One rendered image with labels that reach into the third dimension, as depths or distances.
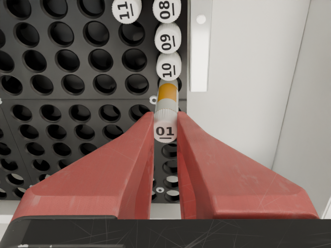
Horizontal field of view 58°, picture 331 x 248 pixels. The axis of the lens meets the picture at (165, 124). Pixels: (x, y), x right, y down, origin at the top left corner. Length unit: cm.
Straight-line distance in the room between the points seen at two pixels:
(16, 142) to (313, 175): 19
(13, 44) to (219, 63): 14
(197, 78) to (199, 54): 2
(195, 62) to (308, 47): 7
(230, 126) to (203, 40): 8
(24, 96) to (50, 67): 3
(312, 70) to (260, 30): 4
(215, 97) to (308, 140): 8
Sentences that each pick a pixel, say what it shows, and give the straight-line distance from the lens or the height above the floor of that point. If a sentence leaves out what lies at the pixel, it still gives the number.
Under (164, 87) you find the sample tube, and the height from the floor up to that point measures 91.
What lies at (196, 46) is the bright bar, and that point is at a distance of 21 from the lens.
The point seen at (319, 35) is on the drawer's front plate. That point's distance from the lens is 21.
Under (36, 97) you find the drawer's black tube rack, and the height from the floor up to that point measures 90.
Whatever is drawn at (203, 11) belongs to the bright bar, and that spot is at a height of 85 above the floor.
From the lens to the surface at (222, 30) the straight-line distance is 22.
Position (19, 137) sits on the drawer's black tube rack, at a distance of 21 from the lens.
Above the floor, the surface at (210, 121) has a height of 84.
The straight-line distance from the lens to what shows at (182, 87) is 17.
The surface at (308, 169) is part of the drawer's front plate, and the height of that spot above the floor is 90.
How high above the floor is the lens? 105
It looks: 55 degrees down
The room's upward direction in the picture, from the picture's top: 174 degrees counter-clockwise
